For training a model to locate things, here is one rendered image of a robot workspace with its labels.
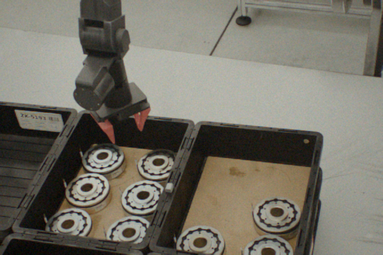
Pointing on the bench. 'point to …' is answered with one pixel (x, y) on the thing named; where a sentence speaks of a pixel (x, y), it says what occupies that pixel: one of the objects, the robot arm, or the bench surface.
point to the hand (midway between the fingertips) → (126, 132)
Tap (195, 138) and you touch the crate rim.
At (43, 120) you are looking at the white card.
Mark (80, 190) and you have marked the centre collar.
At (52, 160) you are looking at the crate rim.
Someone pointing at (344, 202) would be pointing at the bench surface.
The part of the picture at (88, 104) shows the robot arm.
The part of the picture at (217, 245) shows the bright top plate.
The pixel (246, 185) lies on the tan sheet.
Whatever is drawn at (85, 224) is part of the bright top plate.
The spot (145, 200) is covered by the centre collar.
